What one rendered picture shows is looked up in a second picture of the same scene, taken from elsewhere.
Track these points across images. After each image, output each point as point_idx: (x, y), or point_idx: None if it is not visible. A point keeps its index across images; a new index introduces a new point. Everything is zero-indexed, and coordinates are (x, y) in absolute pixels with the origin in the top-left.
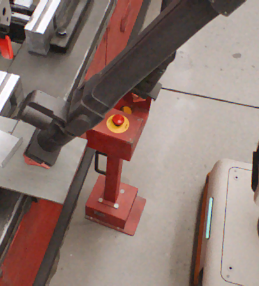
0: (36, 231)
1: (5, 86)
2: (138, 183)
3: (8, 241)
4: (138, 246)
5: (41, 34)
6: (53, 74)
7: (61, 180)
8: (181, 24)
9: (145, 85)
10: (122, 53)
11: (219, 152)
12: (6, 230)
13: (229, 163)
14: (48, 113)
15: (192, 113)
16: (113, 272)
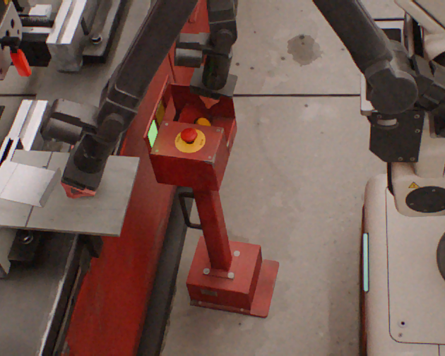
0: (109, 306)
1: (32, 116)
2: (263, 241)
3: (68, 305)
4: (277, 330)
5: (68, 45)
6: (93, 92)
7: (114, 210)
8: None
9: (212, 81)
10: (136, 34)
11: (381, 172)
12: (61, 287)
13: (386, 179)
14: (75, 121)
15: (331, 123)
16: None
